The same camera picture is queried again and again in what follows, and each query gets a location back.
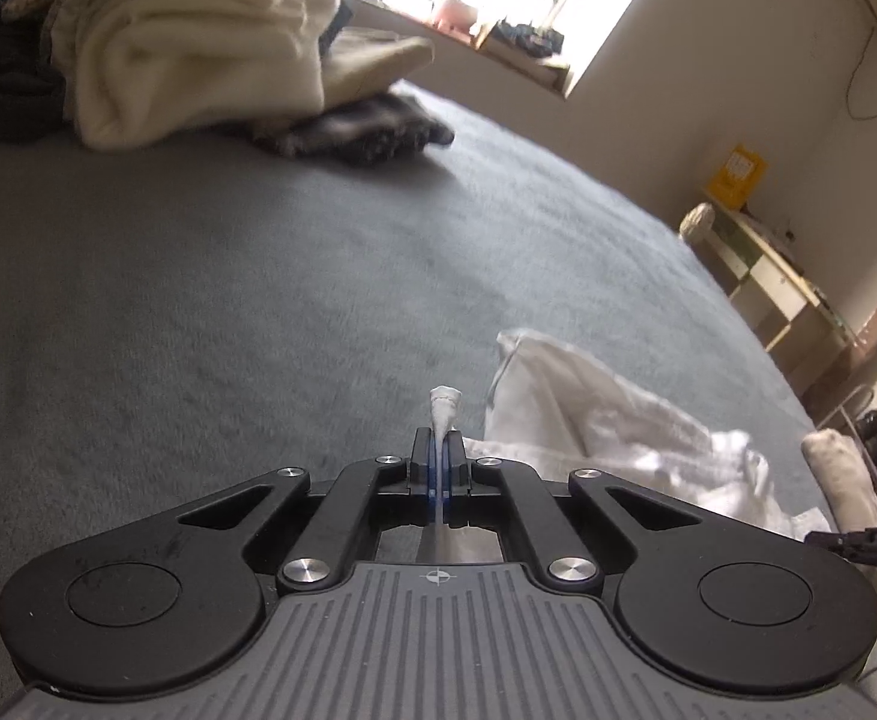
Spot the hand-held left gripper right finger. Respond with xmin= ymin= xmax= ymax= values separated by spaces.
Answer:
xmin=438 ymin=431 xmax=702 ymax=592

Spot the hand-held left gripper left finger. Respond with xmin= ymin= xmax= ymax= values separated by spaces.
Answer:
xmin=178 ymin=427 xmax=439 ymax=592

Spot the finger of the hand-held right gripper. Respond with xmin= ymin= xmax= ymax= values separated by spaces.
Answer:
xmin=804 ymin=529 xmax=864 ymax=559

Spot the white button shirt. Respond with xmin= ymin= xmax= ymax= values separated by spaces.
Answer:
xmin=427 ymin=328 xmax=837 ymax=563

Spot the cardboard box with dark clothes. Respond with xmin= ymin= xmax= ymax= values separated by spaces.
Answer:
xmin=474 ymin=18 xmax=572 ymax=81

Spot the beige rolled cloth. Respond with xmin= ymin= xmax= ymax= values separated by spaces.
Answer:
xmin=800 ymin=427 xmax=877 ymax=539

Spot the cream wooden desk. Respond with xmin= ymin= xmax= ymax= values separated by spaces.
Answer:
xmin=678 ymin=201 xmax=861 ymax=392

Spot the dark patterned cloth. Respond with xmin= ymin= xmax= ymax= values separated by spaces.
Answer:
xmin=249 ymin=88 xmax=457 ymax=167

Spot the yellow box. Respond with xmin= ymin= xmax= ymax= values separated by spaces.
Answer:
xmin=707 ymin=141 xmax=771 ymax=214

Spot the tan folded cloth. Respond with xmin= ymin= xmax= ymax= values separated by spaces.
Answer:
xmin=322 ymin=25 xmax=437 ymax=111

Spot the pink pot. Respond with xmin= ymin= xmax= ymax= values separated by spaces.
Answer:
xmin=433 ymin=0 xmax=482 ymax=34

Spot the cream knit cloth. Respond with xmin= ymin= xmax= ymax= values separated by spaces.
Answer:
xmin=50 ymin=0 xmax=343 ymax=152

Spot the dark brown cloth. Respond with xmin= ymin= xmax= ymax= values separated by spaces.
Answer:
xmin=0 ymin=11 xmax=71 ymax=142

